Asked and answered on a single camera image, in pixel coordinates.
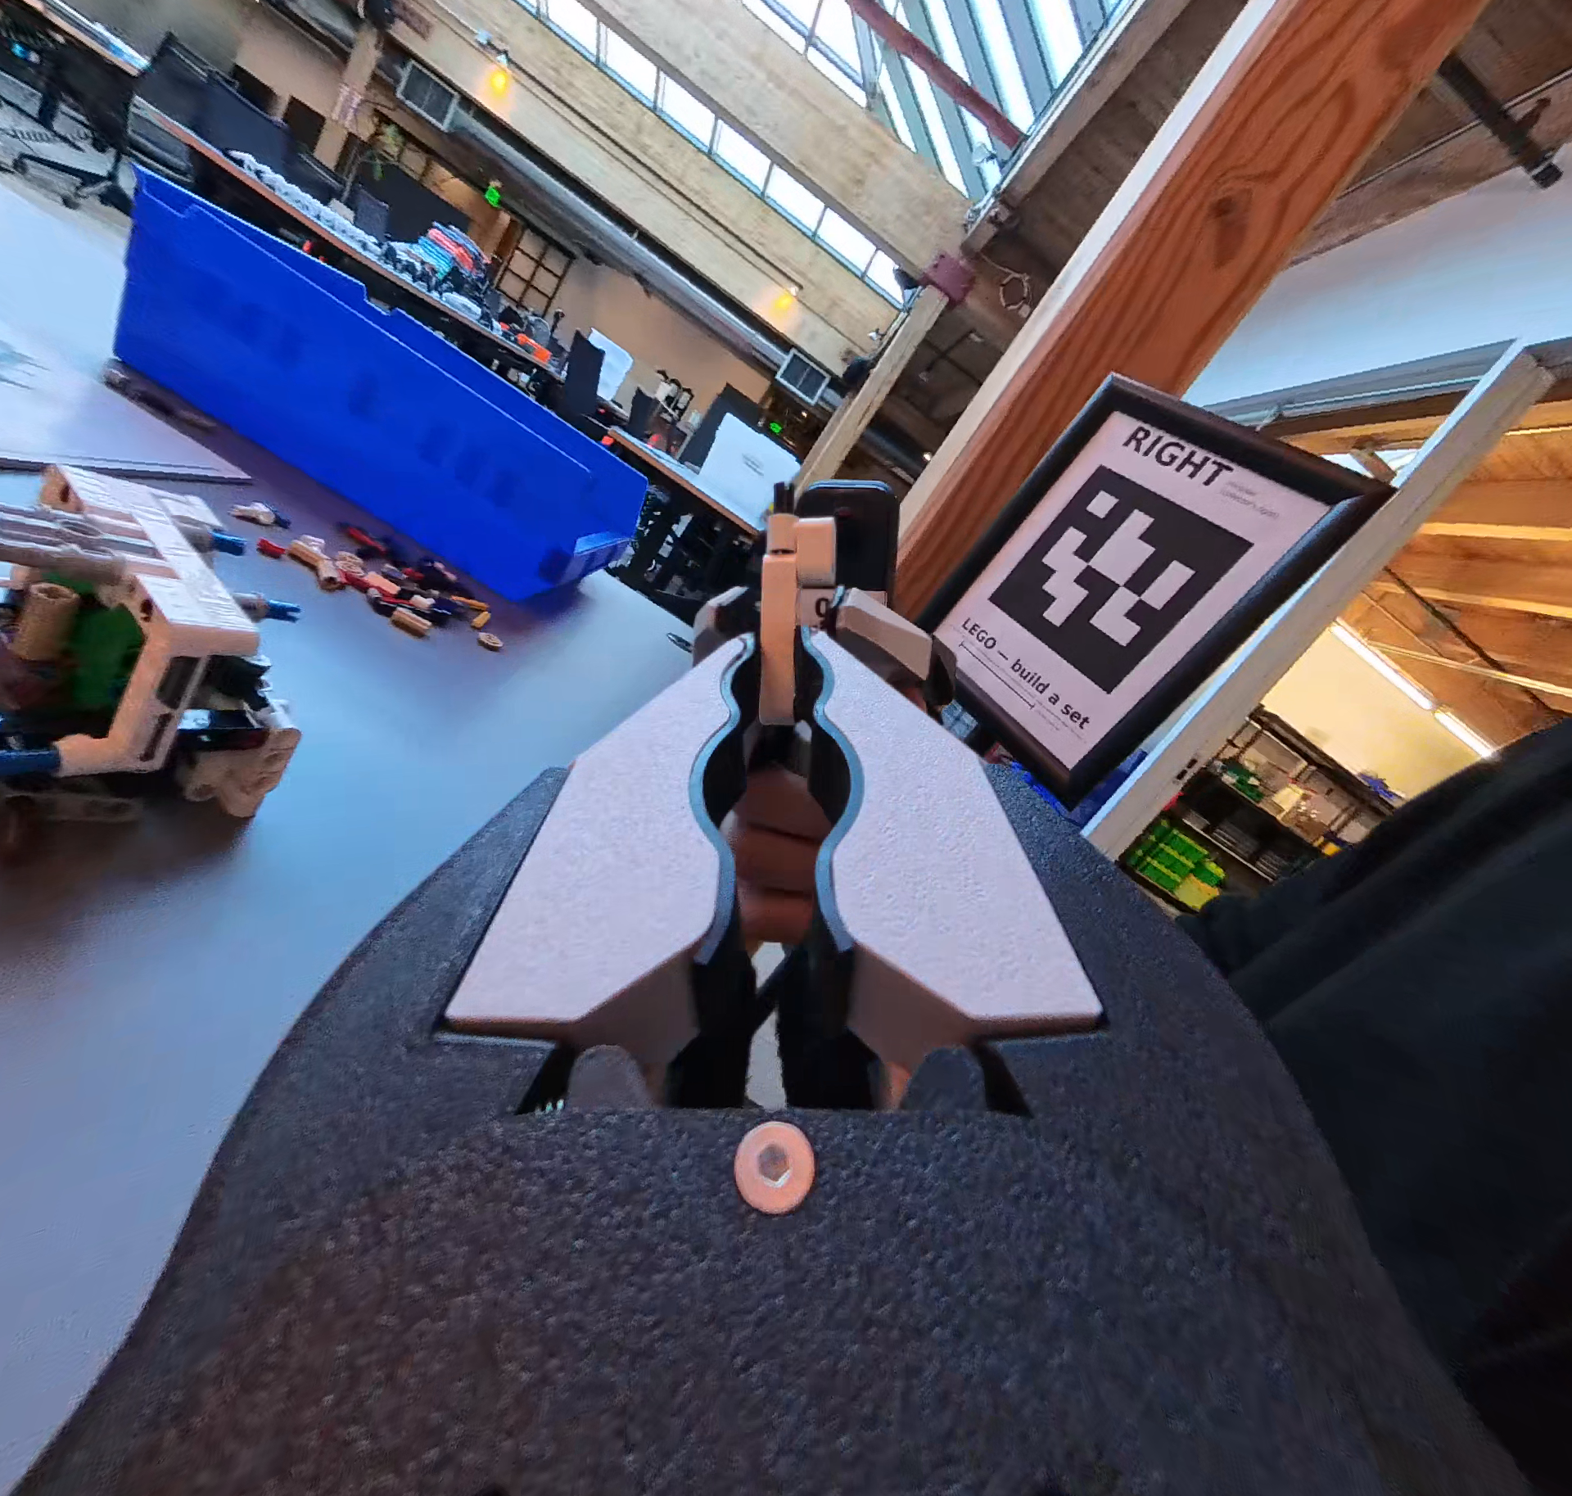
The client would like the white box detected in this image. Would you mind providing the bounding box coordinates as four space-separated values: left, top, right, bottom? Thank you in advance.
699 413 805 516

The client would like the wooden column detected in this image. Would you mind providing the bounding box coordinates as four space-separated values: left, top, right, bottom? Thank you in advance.
895 0 1555 650

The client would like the lego truck model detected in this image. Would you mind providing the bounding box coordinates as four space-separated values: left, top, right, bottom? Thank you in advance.
0 465 302 822

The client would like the person's right hand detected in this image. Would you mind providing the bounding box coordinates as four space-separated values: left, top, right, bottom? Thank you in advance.
722 769 840 948

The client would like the person's black clothing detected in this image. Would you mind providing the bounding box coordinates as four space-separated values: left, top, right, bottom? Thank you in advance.
1179 710 1572 1496

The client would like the cluttered workbench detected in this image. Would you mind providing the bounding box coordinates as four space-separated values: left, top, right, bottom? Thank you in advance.
122 84 640 417

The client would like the black office chair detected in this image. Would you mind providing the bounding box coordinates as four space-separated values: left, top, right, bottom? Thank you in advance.
0 23 235 214

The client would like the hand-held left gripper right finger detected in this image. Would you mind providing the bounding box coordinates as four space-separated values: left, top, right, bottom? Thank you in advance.
800 632 1106 1115

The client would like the white angled lego beam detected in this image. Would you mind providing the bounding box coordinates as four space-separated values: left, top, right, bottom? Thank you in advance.
754 514 843 730

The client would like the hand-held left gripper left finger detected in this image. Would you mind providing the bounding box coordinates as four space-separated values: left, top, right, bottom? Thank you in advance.
442 633 759 1115

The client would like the shelf with green bins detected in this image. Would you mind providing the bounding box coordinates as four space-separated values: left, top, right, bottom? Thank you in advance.
1123 710 1401 913

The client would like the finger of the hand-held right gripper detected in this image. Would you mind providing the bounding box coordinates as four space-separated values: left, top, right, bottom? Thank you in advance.
831 588 957 712
691 584 766 665

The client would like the pile of small lego pieces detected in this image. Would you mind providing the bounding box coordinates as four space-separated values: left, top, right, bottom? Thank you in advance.
225 494 506 656

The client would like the blue plastic bin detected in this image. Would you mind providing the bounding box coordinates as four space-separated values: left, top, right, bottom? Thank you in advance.
113 164 650 604

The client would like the white metal frame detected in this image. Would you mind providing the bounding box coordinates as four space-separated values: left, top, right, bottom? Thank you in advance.
1080 339 1572 861

